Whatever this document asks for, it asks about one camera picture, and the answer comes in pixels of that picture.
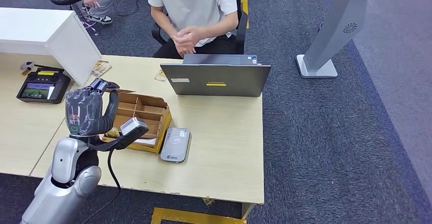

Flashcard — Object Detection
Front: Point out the small grey hammer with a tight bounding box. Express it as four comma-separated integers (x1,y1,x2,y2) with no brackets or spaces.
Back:
19,61,36,77

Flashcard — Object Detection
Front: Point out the cardboard divider box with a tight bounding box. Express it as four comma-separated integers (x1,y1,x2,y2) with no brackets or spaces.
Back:
101,89,172,155

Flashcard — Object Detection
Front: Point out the grey Lenovo laptop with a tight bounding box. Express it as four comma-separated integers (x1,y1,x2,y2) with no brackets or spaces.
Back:
159,53,272,98

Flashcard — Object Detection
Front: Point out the person's right hand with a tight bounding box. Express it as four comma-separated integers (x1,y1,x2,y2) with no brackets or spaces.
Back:
174,45,197,58

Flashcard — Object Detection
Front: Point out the white cabinet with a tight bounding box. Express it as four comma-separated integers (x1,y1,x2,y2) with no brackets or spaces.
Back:
0,7,102,87

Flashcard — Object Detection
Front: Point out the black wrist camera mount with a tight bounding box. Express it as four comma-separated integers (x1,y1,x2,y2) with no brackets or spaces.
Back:
87,117,150,152

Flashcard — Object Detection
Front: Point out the grey card reader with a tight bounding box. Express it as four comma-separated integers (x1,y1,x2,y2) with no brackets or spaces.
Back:
159,127,192,163

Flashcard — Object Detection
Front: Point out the black floor cable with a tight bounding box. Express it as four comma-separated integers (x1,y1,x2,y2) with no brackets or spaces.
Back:
113,0,146,18

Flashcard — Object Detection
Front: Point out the seated person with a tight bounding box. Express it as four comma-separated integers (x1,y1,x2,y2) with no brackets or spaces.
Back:
148,0,249,60

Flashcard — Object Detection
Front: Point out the yellow floor tape frame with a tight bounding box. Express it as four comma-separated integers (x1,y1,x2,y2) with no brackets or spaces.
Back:
151,208,247,224

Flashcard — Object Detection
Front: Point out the black stool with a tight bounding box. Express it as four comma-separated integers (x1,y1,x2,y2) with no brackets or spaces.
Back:
49,0,100,37

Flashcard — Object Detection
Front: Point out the person's left hand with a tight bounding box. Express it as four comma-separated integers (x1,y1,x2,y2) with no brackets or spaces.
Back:
172,26,203,48

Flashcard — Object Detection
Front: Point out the yellow floor tape strip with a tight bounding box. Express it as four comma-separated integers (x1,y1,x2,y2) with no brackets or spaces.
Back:
240,0,249,29

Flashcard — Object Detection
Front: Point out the grey kiosk stand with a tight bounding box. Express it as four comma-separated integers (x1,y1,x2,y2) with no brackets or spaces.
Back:
295,0,370,79

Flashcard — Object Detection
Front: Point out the black remote controller with screen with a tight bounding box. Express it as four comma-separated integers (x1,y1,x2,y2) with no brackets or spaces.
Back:
16,64,71,105

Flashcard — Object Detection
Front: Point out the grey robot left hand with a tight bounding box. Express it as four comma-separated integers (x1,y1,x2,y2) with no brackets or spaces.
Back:
65,78,120,138

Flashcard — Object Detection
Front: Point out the white paper slip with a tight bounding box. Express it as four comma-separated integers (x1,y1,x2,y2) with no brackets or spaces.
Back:
133,137,157,146

